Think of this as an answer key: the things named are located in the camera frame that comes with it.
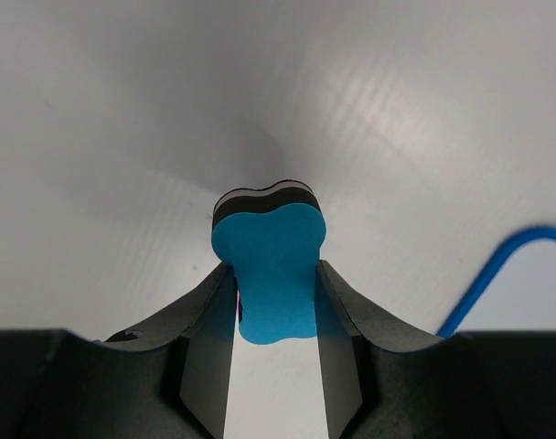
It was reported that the blue-framed small whiteboard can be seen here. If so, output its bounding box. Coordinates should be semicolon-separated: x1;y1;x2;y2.
436;226;556;337

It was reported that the blue foam whiteboard eraser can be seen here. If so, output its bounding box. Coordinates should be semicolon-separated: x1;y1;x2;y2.
211;179;326;345

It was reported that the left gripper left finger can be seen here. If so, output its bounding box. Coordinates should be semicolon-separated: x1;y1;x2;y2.
0;264;237;438

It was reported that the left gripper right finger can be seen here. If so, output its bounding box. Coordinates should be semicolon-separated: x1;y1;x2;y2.
315;262;556;438

